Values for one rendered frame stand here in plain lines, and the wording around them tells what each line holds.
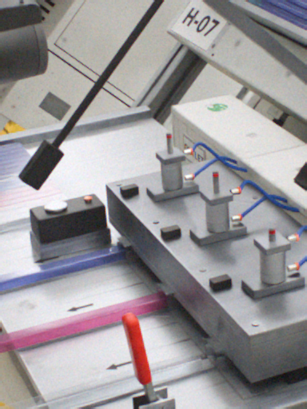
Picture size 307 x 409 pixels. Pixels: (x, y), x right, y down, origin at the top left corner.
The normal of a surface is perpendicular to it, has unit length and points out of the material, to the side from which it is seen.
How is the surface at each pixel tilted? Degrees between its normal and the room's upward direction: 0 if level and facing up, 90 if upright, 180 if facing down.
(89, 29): 90
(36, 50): 88
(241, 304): 44
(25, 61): 96
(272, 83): 90
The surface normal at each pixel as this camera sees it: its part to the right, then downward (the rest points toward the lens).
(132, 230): -0.92, 0.22
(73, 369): -0.07, -0.89
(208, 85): -0.72, -0.46
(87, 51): 0.38, 0.39
